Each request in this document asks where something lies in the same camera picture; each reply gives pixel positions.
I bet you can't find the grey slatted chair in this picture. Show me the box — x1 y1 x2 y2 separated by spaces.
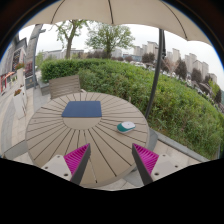
48 74 82 100

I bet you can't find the beige parasol canopy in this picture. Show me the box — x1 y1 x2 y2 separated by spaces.
21 0 213 47

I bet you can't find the group of apartment buildings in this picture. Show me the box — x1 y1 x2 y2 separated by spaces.
133 40 219 84

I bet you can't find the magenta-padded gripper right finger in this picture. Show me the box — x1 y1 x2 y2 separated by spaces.
131 143 184 186

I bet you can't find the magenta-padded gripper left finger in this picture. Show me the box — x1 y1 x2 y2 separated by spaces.
40 143 92 186

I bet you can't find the dark curved parasol pole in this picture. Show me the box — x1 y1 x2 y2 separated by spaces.
144 28 167 120

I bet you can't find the sparse tree with bare trunk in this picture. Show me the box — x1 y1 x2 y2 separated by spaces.
53 19 90 60

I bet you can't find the grey signboard pillar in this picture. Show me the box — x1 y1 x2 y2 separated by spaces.
24 23 46 90

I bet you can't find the dark blue mouse pad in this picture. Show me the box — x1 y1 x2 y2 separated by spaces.
61 100 103 119

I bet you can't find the leafy round tree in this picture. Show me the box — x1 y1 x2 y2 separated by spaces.
85 22 136 60

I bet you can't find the white planter box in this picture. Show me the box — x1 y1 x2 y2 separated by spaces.
14 63 27 86
12 85 28 120

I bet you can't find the green hedge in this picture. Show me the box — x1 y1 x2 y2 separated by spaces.
40 58 224 160

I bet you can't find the white and teal computer mouse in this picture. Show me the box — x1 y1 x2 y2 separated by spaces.
116 121 137 135

